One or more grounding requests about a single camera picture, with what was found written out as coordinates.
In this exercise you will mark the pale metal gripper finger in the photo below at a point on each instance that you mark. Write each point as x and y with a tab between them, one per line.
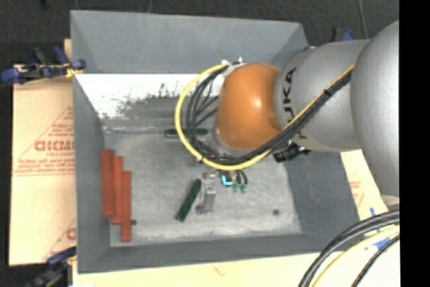
210	201
200	201

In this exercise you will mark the dark green flat block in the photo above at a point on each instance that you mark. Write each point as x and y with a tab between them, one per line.
172	133
188	200

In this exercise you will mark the red-brown flat block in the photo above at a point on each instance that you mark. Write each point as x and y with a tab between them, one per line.
118	190
107	183
126	208

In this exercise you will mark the grey metal bin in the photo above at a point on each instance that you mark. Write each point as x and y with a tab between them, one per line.
161	43

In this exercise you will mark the brown cardboard board, red print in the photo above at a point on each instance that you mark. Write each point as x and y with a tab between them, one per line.
40	185

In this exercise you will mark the black cylinder on white bracket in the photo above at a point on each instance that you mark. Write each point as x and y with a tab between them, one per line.
288	153

